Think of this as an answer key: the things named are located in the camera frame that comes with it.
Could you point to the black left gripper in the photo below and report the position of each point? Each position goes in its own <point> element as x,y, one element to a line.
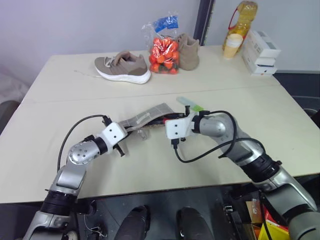
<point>122,147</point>

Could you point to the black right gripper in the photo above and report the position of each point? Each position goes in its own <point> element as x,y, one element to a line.
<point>187,111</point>

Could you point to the beige grid pouch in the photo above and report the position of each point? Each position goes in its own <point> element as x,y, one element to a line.
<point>150,116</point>

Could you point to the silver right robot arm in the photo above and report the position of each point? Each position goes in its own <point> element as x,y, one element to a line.
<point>270,172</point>

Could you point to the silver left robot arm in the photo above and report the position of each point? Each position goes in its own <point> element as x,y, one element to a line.
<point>72,176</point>

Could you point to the green highlighter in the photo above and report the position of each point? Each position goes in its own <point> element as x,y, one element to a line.
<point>192,104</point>

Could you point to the small clear plastic cap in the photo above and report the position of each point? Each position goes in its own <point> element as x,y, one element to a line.
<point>143,135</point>

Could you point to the taupe sneaker with white sole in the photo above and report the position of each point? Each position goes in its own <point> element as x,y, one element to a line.
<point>122,67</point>

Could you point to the clear bag of orange fruit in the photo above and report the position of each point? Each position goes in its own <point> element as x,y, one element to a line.
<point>163,55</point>

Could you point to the taupe sneaker standing on end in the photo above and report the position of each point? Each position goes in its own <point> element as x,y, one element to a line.
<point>188,53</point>

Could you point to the cream paper cup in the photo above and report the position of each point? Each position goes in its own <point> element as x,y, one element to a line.
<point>232,46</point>

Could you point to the dark rounded shape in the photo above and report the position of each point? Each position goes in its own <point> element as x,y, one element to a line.
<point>132,223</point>
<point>193,223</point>

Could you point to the thin white box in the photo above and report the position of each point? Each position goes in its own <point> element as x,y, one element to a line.
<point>265,61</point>

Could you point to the large white box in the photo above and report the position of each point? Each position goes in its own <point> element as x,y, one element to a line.
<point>262,43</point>

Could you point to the yellow cooking oil bottle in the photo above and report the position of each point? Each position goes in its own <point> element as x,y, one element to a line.
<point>243,25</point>

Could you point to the black furniture beside table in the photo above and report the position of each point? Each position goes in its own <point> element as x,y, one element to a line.
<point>300,87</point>

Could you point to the yellow box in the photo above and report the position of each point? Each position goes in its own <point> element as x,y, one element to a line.
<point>271,228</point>

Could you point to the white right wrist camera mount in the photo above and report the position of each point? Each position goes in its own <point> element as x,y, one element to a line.
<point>176,127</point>

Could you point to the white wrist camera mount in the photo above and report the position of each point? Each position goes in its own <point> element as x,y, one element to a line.
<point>176,127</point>
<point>112,132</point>

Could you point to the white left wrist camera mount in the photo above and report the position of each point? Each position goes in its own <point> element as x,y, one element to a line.
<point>112,132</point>

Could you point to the dark vertical post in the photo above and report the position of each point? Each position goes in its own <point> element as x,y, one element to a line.
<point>203,22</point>

